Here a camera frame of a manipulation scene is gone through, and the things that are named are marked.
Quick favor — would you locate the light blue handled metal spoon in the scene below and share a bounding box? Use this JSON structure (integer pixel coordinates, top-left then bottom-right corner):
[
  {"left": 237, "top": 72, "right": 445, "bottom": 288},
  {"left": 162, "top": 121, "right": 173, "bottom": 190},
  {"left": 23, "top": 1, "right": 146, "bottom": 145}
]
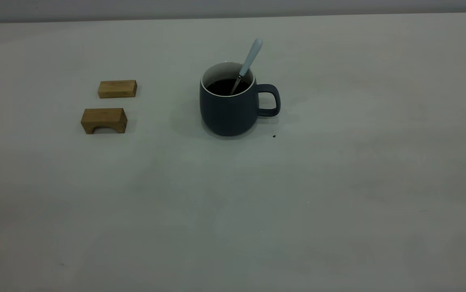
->
[{"left": 229, "top": 38, "right": 264, "bottom": 96}]

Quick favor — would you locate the flat rectangular wooden block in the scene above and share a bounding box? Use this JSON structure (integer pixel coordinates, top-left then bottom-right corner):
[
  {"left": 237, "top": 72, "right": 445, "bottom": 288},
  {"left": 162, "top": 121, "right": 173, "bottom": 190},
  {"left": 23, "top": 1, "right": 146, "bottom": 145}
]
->
[{"left": 98, "top": 80, "right": 137, "bottom": 99}]

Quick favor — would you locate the dark grey ceramic cup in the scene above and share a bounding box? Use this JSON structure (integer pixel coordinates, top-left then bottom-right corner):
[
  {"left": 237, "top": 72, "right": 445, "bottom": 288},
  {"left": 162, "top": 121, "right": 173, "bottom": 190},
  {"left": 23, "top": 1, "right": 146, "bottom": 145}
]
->
[{"left": 199, "top": 61, "right": 281, "bottom": 137}]

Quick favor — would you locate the arched wooden block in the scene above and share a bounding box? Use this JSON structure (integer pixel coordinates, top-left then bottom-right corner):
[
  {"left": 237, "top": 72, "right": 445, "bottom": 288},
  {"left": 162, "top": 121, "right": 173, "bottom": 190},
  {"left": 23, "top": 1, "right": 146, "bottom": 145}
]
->
[{"left": 81, "top": 107, "right": 128, "bottom": 134}]

